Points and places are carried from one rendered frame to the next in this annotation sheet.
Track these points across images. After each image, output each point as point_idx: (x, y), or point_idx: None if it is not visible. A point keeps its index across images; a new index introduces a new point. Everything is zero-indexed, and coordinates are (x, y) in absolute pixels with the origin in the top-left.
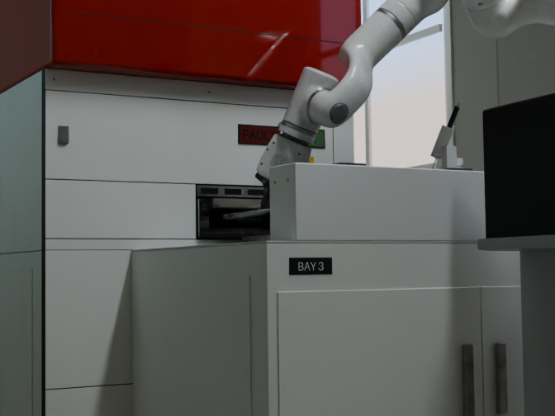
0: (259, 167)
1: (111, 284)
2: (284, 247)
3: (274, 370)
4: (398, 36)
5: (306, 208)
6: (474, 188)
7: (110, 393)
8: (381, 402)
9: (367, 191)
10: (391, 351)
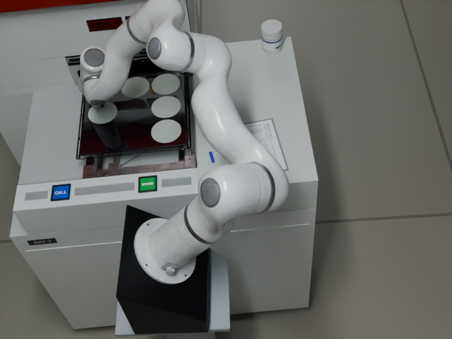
0: (79, 87)
1: (27, 107)
2: (21, 237)
3: (36, 270)
4: (143, 46)
5: (29, 224)
6: (154, 204)
7: None
8: (106, 274)
9: (69, 214)
10: (107, 261)
